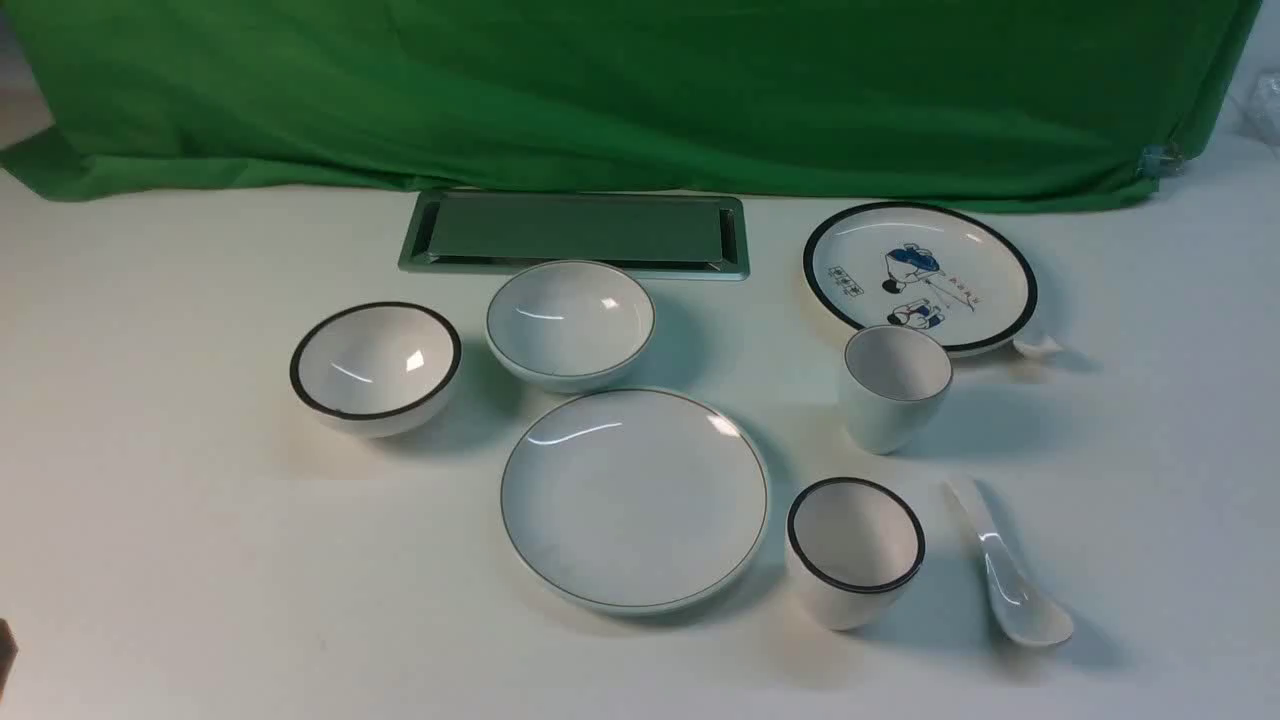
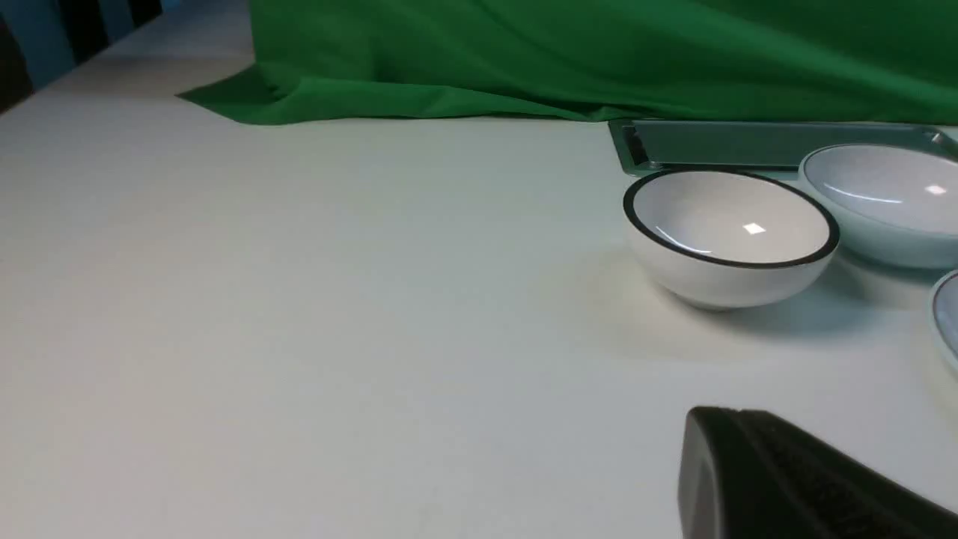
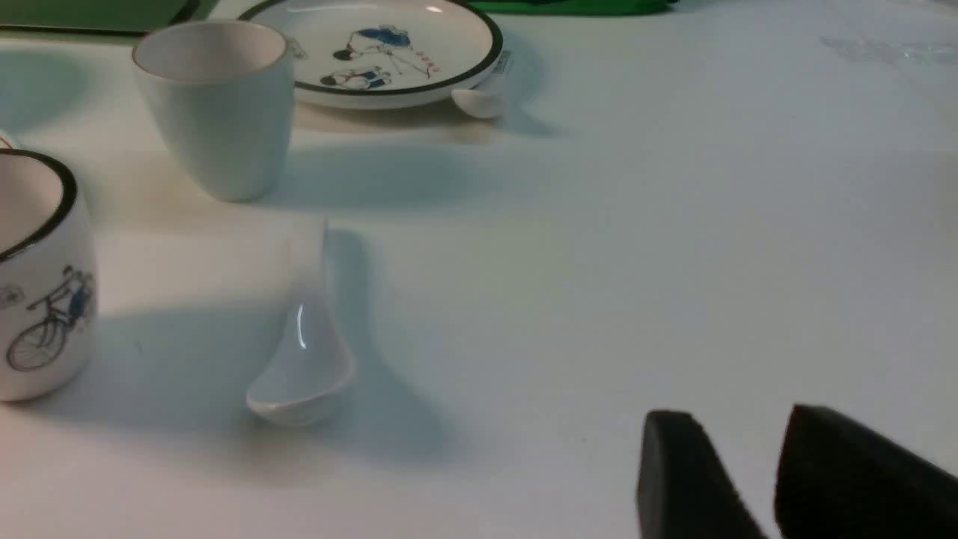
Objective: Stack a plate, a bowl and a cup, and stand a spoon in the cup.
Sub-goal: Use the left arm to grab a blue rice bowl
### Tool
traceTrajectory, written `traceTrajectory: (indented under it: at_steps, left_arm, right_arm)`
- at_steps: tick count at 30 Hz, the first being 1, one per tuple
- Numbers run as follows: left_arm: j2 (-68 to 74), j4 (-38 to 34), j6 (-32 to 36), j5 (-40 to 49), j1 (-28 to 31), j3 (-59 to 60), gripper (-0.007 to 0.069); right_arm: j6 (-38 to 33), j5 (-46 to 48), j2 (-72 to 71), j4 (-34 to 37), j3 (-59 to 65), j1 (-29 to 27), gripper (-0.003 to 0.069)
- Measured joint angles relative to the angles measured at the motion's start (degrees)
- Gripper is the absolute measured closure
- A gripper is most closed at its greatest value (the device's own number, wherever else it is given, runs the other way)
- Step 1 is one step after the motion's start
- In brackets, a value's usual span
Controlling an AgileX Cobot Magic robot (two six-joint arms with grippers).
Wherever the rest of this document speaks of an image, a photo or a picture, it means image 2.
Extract pale blue shallow bowl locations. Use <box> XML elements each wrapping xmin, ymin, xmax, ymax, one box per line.
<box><xmin>798</xmin><ymin>144</ymin><xmax>957</xmax><ymax>270</ymax></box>

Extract green backdrop cloth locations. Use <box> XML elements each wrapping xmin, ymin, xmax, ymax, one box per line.
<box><xmin>182</xmin><ymin>1</ymin><xmax>957</xmax><ymax>125</ymax></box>

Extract pale blue large plate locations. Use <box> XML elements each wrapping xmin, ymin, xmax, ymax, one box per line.
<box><xmin>927</xmin><ymin>269</ymin><xmax>957</xmax><ymax>377</ymax></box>

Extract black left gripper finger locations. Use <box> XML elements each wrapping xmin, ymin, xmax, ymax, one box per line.
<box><xmin>678</xmin><ymin>406</ymin><xmax>957</xmax><ymax>538</ymax></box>

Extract white bowl black rim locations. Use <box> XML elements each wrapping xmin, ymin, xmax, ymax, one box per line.
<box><xmin>622</xmin><ymin>170</ymin><xmax>840</xmax><ymax>311</ymax></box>

